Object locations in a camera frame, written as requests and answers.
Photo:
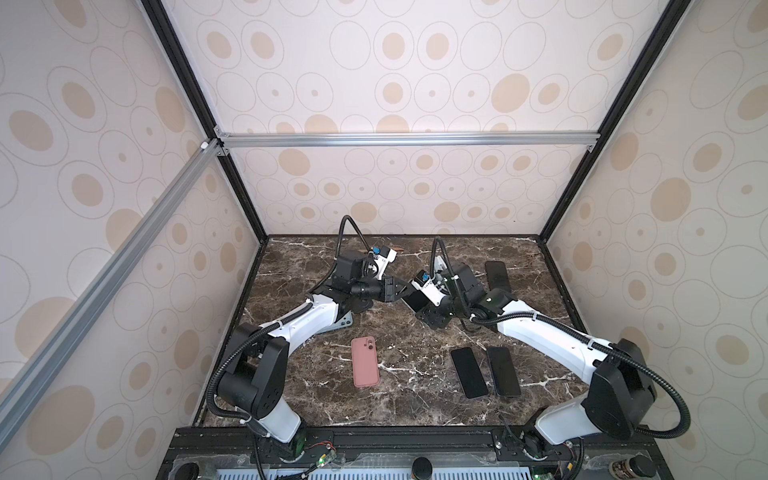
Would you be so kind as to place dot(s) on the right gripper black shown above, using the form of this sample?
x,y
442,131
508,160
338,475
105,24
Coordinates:
x,y
430,316

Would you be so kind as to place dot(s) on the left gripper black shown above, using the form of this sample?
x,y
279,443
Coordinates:
x,y
385,289

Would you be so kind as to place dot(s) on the black phone case horizontal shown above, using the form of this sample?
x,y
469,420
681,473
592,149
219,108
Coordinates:
x,y
497,276

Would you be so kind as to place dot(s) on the black phone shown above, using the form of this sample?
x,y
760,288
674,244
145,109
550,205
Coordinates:
x,y
469,373
503,373
416,301

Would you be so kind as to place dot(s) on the pink phone case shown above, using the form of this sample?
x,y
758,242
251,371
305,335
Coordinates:
x,y
364,362

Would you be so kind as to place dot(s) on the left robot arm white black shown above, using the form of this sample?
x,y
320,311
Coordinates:
x,y
249,382

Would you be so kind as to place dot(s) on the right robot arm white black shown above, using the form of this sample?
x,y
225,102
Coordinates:
x,y
621,387

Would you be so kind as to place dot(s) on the light blue phone case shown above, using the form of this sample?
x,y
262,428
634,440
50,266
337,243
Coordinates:
x,y
343,322

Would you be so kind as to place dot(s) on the black knob front centre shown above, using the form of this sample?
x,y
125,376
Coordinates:
x,y
421,469

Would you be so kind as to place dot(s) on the black round button right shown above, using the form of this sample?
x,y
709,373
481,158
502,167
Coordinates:
x,y
631,468

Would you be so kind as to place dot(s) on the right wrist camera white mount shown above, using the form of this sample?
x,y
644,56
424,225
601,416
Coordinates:
x,y
427,286

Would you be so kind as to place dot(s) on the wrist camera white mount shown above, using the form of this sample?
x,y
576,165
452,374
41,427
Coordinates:
x,y
382,257
427,286

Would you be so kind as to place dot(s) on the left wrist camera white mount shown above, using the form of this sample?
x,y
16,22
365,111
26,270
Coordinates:
x,y
382,257

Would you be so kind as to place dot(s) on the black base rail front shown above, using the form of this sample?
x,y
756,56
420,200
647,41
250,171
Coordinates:
x,y
456,452

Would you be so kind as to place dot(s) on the horizontal aluminium rail back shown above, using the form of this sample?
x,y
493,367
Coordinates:
x,y
419,139

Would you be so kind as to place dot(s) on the diagonal aluminium rail left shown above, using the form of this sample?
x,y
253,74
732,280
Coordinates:
x,y
40,371

